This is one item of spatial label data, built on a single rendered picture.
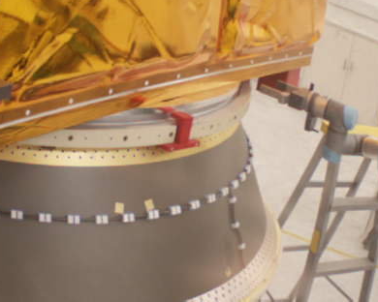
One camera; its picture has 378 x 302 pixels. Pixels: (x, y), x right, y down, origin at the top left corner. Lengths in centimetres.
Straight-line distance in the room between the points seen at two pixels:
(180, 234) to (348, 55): 702
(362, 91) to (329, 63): 59
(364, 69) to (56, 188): 726
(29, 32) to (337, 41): 768
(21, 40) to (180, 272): 93
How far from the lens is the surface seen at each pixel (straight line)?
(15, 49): 136
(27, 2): 133
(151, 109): 190
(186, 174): 204
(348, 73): 889
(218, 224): 214
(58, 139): 176
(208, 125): 204
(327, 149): 225
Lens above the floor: 231
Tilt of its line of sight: 19 degrees down
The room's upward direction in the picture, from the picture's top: 12 degrees clockwise
